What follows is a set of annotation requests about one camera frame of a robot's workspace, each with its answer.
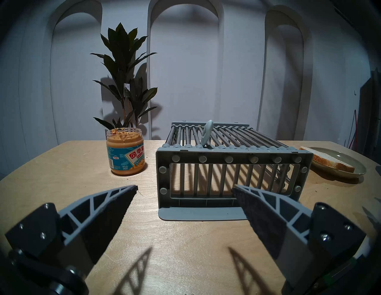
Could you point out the open peanut butter jar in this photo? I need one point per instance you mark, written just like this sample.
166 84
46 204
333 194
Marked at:
125 154

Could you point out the grey metal dish rack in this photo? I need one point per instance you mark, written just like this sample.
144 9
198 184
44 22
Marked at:
232 154

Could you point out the pale green ceramic plate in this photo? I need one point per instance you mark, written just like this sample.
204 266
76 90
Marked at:
355 166

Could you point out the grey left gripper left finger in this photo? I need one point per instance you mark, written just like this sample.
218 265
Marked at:
89 220

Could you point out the tall potted leafy plant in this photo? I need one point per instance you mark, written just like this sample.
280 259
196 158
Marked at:
122 59

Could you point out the white bread slice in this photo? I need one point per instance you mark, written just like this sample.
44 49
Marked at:
327 159

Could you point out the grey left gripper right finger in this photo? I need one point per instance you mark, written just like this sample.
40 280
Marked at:
282 220

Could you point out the pale blue butter knife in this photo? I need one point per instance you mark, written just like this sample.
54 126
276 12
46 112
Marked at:
207 133

